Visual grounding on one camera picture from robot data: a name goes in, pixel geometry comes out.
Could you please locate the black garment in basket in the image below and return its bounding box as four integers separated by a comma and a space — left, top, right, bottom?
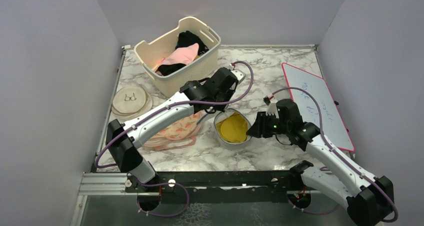
153, 30, 209, 76

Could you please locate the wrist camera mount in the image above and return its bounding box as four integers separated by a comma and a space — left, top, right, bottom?
228, 66, 246, 84
263, 96, 279, 118

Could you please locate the round beige bra wash bag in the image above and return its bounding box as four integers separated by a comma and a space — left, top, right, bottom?
111, 86, 153, 122

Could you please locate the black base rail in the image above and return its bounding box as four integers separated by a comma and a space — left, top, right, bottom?
125, 170, 308, 204

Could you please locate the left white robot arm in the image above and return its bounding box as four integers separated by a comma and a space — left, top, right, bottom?
106, 67, 246, 192

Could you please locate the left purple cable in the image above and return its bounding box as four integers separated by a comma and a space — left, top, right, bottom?
94, 60, 255, 169

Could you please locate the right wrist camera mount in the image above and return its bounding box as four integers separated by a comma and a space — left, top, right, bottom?
263, 96, 279, 118

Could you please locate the pink garment in basket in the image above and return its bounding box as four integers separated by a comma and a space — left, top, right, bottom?
157, 43, 199, 66

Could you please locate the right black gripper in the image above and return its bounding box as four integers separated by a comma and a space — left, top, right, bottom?
246, 111, 290, 138

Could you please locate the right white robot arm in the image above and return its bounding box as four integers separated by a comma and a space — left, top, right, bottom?
246, 99, 396, 226

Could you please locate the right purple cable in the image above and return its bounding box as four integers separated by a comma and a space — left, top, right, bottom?
271, 86, 399, 223

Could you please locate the floral peach mesh laundry bag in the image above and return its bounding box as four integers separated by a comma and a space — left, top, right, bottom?
143, 112, 203, 151

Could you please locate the cream perforated laundry basket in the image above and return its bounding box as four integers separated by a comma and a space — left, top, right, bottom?
134, 16, 222, 97

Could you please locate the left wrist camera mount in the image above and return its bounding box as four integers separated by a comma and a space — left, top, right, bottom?
228, 66, 246, 84

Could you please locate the purple cable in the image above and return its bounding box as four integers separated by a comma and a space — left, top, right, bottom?
271, 86, 399, 223
94, 60, 255, 169

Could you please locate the white mesh cylindrical laundry bag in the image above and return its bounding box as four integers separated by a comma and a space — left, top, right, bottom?
196, 108, 252, 150

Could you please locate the pink framed whiteboard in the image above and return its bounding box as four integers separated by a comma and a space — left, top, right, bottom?
281, 62, 355, 152

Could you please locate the yellow bra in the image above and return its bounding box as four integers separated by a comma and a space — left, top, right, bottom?
215, 112, 248, 144

